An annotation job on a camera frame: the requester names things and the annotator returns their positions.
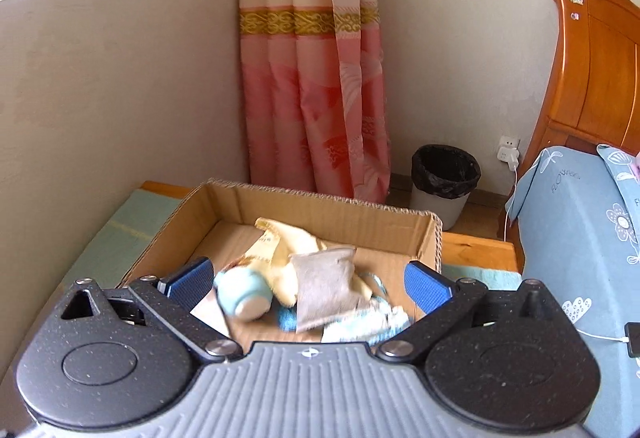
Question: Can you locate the white charging cable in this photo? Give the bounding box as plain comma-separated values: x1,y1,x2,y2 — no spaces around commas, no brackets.
502,167,633,344

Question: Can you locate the black lined trash bin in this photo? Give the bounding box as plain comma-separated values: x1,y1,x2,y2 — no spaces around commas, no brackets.
410,144,482,231

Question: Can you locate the white wall charger plug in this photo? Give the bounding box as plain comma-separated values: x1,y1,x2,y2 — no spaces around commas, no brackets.
497,136,520,172

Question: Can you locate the purple floral quilt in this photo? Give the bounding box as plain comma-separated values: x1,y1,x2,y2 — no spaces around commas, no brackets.
631,153,640,182

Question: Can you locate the pink patterned curtain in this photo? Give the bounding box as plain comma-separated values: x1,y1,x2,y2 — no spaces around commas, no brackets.
239,0,390,203

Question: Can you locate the blue floral bed sheet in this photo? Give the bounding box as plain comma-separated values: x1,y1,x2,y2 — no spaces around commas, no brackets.
508,144,639,437

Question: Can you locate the blue patterned sachet with tassel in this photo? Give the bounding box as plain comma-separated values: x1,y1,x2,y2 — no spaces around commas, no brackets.
275,271,417,346

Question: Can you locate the wooden headboard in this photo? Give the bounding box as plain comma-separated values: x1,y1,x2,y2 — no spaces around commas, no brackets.
520,0,640,172

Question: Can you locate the black smartphone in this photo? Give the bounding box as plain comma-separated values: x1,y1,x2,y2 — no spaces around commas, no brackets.
625,322,640,358

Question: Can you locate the cream yellow cloth bag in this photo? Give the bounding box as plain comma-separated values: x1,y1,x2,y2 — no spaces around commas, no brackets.
244,217,372,298

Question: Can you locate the grey fabric sachet pouch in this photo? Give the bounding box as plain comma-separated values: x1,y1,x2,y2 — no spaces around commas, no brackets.
291,246,370,333

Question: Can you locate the blue white round toy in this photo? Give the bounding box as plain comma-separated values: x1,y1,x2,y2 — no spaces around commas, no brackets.
214,266,273,322

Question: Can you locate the cardboard box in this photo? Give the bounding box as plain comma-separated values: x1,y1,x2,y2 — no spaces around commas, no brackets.
120,178,445,352

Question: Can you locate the white sock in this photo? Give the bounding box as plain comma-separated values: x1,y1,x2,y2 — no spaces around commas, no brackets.
190,290,230,338

